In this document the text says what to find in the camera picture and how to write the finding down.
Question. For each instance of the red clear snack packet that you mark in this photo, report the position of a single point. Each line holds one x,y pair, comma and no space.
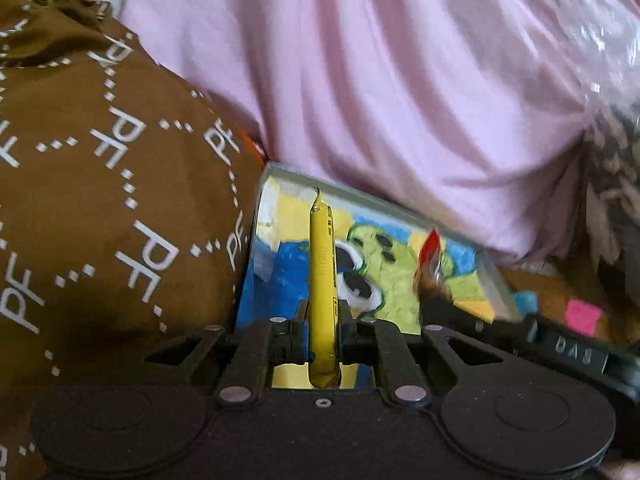
430,255

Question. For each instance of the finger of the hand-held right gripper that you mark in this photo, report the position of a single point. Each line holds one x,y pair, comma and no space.
460,315

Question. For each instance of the brown patterned pillow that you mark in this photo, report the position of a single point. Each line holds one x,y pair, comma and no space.
100,210

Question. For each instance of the yellow snack stick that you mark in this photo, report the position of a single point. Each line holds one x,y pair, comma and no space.
322,280

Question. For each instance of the clear plastic bag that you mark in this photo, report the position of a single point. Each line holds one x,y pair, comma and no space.
610,45

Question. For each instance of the colourful patchwork blanket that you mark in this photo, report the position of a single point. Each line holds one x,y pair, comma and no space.
560,300

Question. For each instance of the floral fabric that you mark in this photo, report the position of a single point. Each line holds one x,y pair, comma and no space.
615,200

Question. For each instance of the pink cloth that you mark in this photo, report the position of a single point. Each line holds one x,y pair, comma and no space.
375,85

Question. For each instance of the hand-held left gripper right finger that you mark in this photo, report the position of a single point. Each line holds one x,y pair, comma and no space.
350,337

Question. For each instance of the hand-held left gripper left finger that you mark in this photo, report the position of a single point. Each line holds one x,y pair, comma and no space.
295,340

